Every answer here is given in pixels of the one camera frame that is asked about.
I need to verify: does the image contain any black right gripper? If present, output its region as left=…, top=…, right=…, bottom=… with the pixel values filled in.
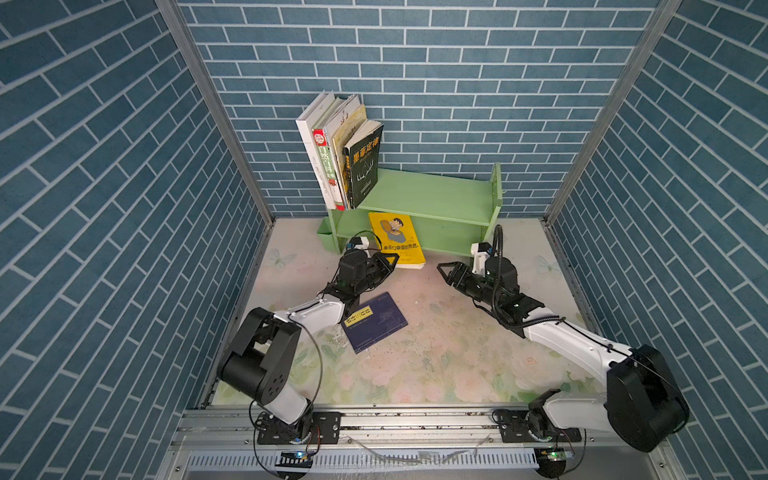
left=437, top=260, right=501, bottom=310

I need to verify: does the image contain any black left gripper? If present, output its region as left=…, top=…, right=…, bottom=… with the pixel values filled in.
left=351, top=250, right=398, bottom=297

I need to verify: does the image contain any yellow cartoon cover book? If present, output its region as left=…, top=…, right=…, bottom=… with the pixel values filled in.
left=368, top=212, right=426, bottom=269

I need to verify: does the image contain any dark blue book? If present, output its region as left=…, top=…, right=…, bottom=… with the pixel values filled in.
left=341, top=293, right=408, bottom=354

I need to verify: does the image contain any black slipcase box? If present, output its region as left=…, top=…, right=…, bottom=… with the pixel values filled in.
left=343, top=120, right=384, bottom=209

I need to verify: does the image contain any green nature encyclopedia book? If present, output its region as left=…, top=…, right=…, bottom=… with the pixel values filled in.
left=312, top=93, right=345, bottom=211

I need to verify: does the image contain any white paperback book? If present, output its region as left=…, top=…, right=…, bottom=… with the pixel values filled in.
left=296, top=92, right=335, bottom=210

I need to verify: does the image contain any white red-lettered magazine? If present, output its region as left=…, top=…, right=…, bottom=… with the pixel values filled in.
left=323, top=94, right=361, bottom=145

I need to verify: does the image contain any yellow history book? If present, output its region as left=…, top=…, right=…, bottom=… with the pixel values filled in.
left=330, top=102, right=367, bottom=210

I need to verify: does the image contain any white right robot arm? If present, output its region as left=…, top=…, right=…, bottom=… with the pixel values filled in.
left=438, top=257, right=691, bottom=453

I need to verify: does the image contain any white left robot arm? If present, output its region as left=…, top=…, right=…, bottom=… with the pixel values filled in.
left=217, top=249, right=399, bottom=426

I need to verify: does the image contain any green metal bookshelf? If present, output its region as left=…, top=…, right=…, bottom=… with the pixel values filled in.
left=317, top=163, right=503, bottom=256

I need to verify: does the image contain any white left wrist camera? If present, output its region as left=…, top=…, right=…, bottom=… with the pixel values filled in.
left=346, top=236, right=371, bottom=251

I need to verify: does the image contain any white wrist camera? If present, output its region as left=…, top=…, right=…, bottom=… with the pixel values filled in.
left=346, top=236, right=371, bottom=251
left=470, top=242, right=493, bottom=276

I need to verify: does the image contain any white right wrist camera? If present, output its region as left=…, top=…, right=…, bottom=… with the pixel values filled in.
left=470, top=242, right=493, bottom=276

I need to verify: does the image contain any black corrugated cable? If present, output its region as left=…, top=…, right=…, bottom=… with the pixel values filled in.
left=473, top=224, right=565, bottom=328

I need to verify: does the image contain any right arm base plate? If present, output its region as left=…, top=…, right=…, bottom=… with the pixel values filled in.
left=491, top=409, right=583, bottom=446

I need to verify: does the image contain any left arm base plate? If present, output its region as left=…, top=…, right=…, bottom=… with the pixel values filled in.
left=255, top=411, right=342, bottom=446

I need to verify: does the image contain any aluminium front rail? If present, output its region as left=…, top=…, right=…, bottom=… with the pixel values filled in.
left=158, top=404, right=685, bottom=479

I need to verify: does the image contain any left aluminium corner post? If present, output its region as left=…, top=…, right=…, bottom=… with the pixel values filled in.
left=154, top=0, right=276, bottom=226

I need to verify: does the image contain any aluminium corner post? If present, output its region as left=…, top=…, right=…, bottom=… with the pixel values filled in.
left=154, top=0, right=276, bottom=226
left=542, top=0, right=685, bottom=226

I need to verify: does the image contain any right aluminium corner post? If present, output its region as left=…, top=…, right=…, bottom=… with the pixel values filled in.
left=542, top=0, right=685, bottom=226

